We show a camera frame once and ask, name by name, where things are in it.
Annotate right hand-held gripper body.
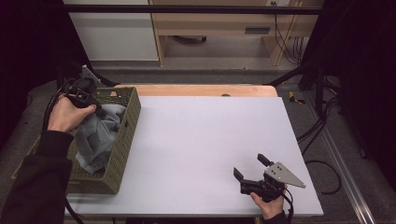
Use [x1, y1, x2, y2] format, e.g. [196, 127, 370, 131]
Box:
[239, 161, 307, 203]

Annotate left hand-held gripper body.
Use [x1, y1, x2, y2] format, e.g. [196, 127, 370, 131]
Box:
[66, 64, 103, 110]

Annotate grey cloth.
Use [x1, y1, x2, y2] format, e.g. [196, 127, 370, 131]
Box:
[74, 103, 128, 175]

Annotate green woven basket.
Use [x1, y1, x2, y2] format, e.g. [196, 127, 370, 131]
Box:
[11, 86, 142, 195]

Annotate person's right hand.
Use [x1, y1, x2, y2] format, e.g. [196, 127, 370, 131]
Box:
[249, 190, 286, 221]

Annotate person's left hand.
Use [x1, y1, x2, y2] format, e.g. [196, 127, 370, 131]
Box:
[47, 94, 98, 133]

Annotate yellow black tool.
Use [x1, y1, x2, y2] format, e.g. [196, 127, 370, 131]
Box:
[287, 91, 306, 105]

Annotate white cabinet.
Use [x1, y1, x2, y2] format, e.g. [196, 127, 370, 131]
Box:
[63, 0, 160, 63]

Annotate black curtain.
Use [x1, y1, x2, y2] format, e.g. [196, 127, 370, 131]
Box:
[0, 0, 94, 150]
[298, 0, 396, 190]

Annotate black metal stand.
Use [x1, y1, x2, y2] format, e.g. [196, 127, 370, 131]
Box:
[264, 59, 344, 117]

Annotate black horizontal bar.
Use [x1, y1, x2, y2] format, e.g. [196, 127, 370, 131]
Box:
[61, 4, 323, 16]

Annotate wooden desk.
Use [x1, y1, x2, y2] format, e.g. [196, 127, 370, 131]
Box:
[148, 0, 325, 67]

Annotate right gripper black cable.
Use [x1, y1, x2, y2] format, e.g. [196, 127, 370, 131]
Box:
[281, 186, 295, 224]

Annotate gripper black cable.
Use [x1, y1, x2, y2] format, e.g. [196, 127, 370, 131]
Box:
[42, 77, 86, 224]
[281, 186, 295, 224]

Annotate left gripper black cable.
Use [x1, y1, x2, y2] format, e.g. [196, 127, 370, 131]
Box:
[42, 77, 86, 224]

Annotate black floor cable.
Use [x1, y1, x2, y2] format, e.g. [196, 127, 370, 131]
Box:
[296, 95, 343, 196]

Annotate metal floor rail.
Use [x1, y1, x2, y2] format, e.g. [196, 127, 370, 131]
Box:
[302, 91, 378, 224]

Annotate black hanging cables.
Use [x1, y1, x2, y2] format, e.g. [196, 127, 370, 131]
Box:
[271, 1, 304, 65]

